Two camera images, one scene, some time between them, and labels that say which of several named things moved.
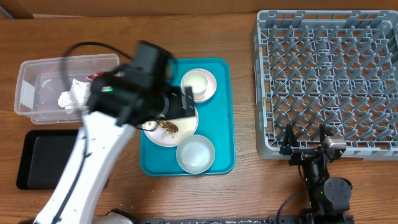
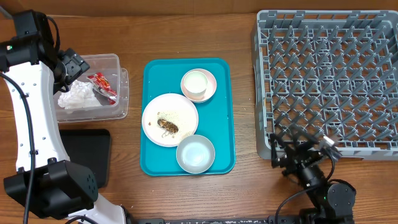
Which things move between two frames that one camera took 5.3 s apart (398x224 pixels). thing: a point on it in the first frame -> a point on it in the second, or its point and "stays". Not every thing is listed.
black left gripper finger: (290, 136) -> (277, 150)
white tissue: (77, 97) stays
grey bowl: (195, 154) stays
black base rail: (272, 219) stays
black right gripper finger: (324, 132) -> (296, 130)
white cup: (198, 80) stays
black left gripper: (177, 109) -> (74, 63)
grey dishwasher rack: (339, 68) stays
